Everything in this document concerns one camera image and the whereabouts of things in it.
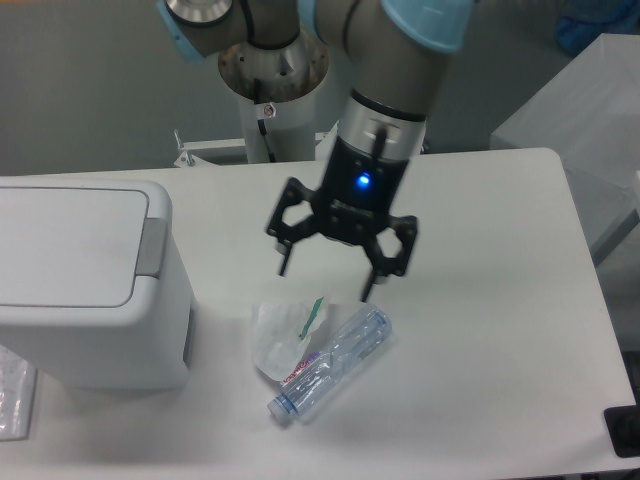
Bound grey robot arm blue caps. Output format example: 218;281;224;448
156;1;474;285

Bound black device right edge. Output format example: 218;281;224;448
604;405;639;458

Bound blue object top right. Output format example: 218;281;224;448
554;0;639;57

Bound white push-lid trash can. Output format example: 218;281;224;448
1;177;195;390

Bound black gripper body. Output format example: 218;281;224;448
312;138;409;246

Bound white mounting bracket frame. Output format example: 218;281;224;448
172;118;431;168

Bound clear crushed plastic bottle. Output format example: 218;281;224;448
267;305;392;425

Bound grey cabinet at right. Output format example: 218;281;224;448
490;34;639;264

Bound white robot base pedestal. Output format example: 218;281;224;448
218;29;329;164

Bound white plastic wrapper green strip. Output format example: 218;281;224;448
250;295;330;382

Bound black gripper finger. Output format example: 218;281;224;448
360;215;418;302
265;177;319;277

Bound clear plastic sheet left edge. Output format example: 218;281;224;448
1;346;37;442

